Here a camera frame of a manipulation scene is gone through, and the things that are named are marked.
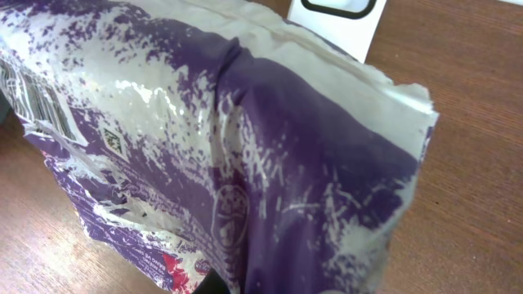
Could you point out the white barcode scanner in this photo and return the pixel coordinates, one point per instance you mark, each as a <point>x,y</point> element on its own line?
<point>350,24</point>

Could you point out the purple red pad package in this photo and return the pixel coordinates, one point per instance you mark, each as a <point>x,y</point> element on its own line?
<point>214,135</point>

